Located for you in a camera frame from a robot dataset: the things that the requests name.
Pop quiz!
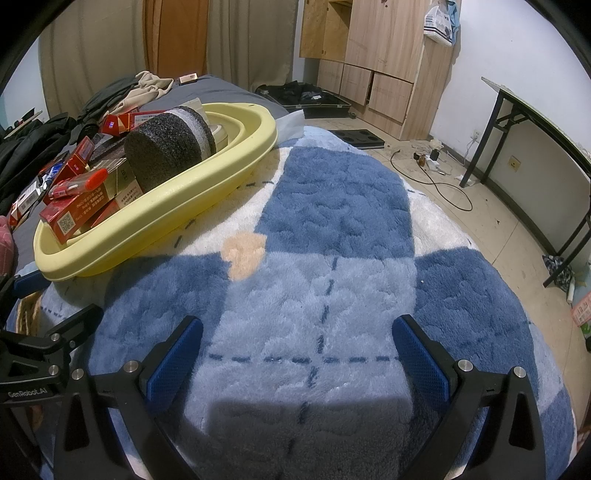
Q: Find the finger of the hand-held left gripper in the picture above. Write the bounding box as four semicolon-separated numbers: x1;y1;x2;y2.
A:
0;270;43;331
48;304;103;347

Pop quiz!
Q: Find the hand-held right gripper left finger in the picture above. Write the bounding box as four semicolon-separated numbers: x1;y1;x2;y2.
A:
52;315;205;480

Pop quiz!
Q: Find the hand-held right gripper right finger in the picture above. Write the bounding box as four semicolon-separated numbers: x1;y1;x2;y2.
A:
392;314;549;480

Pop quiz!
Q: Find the wide red gold-print box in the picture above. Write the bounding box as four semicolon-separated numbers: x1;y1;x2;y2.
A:
39;196;119;244

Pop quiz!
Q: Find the red transparent lighter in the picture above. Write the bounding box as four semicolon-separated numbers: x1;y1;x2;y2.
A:
48;168;110;199

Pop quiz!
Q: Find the yellow plastic basin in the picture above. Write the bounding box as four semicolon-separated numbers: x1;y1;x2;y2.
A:
34;102;278;281

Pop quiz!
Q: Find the large dark foam disc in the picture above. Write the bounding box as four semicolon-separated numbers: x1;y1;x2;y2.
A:
124;106;218;191

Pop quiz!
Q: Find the small red white box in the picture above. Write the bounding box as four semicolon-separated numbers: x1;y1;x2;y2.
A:
131;110;168;131

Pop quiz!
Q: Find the red plaid cloth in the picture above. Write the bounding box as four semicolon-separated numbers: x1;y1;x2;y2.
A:
0;214;17;278

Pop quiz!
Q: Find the red white carton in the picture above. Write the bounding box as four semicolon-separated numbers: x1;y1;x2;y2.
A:
8;183;44;230

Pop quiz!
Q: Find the black clothing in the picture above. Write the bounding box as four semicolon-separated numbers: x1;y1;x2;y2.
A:
0;113;82;216

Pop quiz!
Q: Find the blue checked plush blanket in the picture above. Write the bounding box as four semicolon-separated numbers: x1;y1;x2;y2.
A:
9;124;583;480

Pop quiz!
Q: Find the dark cloth pile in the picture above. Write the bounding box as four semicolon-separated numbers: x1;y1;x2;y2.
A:
542;253;576;289

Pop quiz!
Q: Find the pink plastic bag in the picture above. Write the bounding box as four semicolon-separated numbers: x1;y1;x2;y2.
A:
571;295;591;326

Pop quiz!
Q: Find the purple red small box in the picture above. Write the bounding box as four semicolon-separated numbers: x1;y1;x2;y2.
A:
102;113;133;136

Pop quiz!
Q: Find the dark green clothing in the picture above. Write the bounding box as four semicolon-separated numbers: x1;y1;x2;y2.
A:
79;76;142;125

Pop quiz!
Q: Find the beige cloth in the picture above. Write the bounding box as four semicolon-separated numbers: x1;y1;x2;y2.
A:
110;70;177;116

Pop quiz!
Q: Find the black foam tray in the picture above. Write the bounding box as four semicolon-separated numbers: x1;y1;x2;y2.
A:
332;128;385;150

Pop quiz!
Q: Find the beige curtain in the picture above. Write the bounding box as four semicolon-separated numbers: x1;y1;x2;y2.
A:
39;0;297;94

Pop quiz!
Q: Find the black folding table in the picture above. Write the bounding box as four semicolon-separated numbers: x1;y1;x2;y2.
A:
459;76;591;288

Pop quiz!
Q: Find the orange wooden door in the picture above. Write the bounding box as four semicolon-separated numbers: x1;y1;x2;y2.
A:
143;0;209;79

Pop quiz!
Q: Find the black open suitcase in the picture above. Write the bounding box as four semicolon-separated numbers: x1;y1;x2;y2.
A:
256;80;354;116

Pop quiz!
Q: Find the wooden wardrobe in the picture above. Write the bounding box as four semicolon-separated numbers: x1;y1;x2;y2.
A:
298;0;456;142

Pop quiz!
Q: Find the white plastic bag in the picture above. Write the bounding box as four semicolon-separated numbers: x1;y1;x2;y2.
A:
423;4;456;47

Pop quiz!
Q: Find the light blue cloth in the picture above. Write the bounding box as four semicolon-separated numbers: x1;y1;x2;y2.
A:
445;0;463;33

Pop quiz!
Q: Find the black floor cable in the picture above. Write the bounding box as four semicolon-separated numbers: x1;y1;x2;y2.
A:
390;147;474;213

